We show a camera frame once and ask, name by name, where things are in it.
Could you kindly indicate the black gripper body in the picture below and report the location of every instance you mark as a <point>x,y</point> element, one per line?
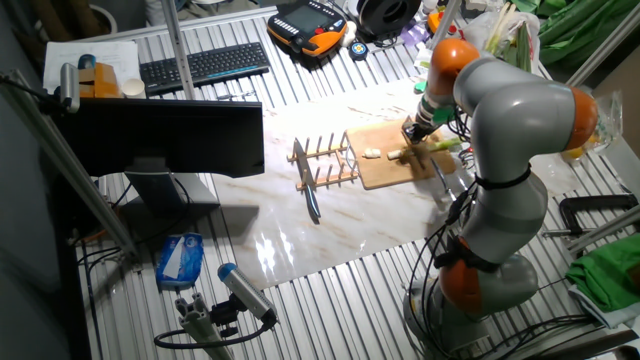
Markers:
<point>417,131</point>

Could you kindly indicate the white scallion root bulb piece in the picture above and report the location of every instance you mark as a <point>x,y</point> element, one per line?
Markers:
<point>366,153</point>

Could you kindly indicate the small blue grey device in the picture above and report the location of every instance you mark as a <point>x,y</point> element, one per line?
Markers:
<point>86,61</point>

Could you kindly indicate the black metal clamp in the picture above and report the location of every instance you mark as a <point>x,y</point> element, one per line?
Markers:
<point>595,200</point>

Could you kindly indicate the green wrist mount plate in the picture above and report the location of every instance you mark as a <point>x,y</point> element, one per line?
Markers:
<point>442,115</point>

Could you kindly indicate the silver camera with blue end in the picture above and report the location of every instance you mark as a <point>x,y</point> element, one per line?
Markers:
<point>245,290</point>

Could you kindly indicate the slanted aluminium frame bar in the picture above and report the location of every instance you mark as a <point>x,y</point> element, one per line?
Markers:
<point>605,47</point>
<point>65,165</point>
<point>605,227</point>

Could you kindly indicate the orange cardboard box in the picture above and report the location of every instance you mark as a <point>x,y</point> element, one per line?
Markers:
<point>102,82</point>

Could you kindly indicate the blue tissue pack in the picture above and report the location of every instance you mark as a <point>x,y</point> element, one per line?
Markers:
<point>182,260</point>

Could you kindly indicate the short white scallion piece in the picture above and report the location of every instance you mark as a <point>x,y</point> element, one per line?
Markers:
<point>376,152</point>

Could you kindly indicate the black round spool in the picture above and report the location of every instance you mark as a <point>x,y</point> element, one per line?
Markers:
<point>387,12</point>

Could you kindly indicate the round blue black tape measure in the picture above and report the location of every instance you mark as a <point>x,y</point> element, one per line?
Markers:
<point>358,51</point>

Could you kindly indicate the upright aluminium frame post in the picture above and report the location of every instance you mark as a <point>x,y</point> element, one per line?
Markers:
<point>177,50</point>

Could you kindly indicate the steel cleaver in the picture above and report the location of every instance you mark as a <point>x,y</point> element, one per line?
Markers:
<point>442,180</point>

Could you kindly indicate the single white green scallion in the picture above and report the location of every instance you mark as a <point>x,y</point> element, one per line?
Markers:
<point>445,144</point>

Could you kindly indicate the green folded cloth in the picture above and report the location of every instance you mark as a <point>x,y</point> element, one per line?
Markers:
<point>605,275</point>

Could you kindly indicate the green fabric bag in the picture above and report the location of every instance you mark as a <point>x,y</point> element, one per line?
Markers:
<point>580,25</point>

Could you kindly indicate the thin aluminium frame post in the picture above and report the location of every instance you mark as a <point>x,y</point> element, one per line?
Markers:
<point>445,20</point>

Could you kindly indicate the long white scallion piece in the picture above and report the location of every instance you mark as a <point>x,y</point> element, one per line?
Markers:
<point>395,154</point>

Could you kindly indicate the pointed steel kitchen knife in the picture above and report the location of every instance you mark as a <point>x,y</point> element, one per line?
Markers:
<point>306,175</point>

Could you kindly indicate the orange black teach pendant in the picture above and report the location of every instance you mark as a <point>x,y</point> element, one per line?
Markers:
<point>305,22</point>

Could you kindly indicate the clear bag of yellow fruit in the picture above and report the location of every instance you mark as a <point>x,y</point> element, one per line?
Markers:
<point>607,125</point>

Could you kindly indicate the purple plastic bag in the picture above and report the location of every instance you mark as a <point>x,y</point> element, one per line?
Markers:
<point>411,32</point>

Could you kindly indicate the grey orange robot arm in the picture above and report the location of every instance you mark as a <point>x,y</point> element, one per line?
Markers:
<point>515,130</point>

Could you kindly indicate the white plastic sheet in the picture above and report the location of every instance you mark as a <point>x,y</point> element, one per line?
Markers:
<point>422,55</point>

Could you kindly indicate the wooden peg rack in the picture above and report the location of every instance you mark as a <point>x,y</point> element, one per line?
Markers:
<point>320,181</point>

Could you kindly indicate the white plastic bag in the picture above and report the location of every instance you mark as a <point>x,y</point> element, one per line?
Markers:
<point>475,27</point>

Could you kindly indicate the white paper cup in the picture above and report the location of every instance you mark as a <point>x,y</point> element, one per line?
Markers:
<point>133,89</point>

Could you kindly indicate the small white rounded object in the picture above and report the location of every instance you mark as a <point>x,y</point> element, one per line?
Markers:
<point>349,32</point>

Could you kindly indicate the black computer monitor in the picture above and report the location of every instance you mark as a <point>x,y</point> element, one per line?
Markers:
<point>160,135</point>

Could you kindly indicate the wooden cutting board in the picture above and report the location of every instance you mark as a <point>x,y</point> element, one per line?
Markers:
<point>380,172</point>

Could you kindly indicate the black keyboard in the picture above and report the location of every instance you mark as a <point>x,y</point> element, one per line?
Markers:
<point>205,65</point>

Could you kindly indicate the marble pattern table mat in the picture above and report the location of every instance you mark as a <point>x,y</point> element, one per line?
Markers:
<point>300,240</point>

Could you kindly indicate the white paper sheets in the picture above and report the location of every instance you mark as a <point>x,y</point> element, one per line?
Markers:
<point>115,57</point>

